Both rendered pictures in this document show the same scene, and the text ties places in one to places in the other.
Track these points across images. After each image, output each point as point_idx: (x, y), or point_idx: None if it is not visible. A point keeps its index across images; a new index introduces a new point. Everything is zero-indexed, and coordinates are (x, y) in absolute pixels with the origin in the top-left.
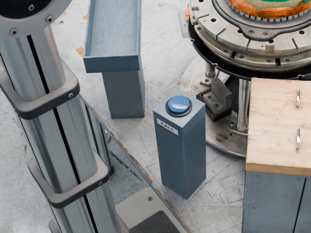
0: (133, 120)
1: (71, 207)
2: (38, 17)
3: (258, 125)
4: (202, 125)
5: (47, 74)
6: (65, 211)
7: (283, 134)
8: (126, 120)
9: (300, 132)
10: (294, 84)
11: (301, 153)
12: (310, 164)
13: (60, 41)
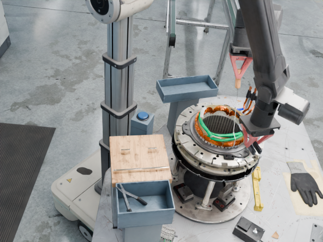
0: (168, 134)
1: (104, 113)
2: (99, 16)
3: (132, 138)
4: (144, 134)
5: (114, 51)
6: (102, 111)
7: (129, 148)
8: (167, 131)
9: (131, 153)
10: (163, 150)
11: (118, 154)
12: (112, 158)
13: (206, 100)
